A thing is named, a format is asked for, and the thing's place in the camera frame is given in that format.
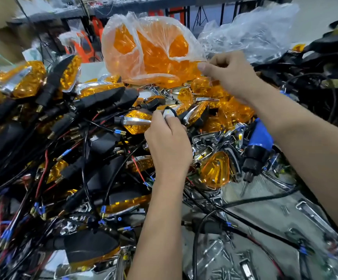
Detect pile of black wired lamps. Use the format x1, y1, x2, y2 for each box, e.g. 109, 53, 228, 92
0, 54, 153, 280

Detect empty clear plastic bag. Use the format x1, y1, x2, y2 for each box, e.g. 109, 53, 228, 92
198, 3, 301, 65

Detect black power cable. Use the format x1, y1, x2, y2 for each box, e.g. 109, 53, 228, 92
182, 184, 306, 280

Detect scattered small metal screws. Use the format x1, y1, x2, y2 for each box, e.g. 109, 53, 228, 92
197, 230, 274, 280

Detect amber lamp with chrome strip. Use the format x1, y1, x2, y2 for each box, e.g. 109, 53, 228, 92
115, 109, 157, 135

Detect heap of chrome reflector parts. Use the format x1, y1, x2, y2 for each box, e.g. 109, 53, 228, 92
183, 122, 338, 280

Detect grey workbench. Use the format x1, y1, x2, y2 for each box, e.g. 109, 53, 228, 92
7, 0, 293, 30

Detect person's left forearm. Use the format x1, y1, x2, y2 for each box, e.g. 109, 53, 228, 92
127, 173, 193, 280

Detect orange plastic stool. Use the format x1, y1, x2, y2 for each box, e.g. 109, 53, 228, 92
64, 17, 104, 64

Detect black tripod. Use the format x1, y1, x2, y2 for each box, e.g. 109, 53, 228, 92
192, 6, 209, 30

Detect heap of loose amber lenses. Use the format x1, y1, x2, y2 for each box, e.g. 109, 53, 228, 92
134, 76, 256, 134

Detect person's right hand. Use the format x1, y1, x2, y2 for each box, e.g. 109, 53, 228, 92
197, 51, 264, 105

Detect person's right forearm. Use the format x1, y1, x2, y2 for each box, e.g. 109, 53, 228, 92
243, 81, 338, 249

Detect person's left hand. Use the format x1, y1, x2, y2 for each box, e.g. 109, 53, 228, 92
144, 109, 193, 180

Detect pile of black lamp housings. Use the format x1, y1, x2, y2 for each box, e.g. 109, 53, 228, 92
254, 16, 338, 135

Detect clear bag of amber lenses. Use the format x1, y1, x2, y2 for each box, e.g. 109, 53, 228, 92
101, 11, 207, 87

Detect blue black electric screwdriver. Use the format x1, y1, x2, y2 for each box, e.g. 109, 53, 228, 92
240, 118, 275, 198

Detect brown cardboard box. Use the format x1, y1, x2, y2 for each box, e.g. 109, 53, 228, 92
0, 0, 42, 66

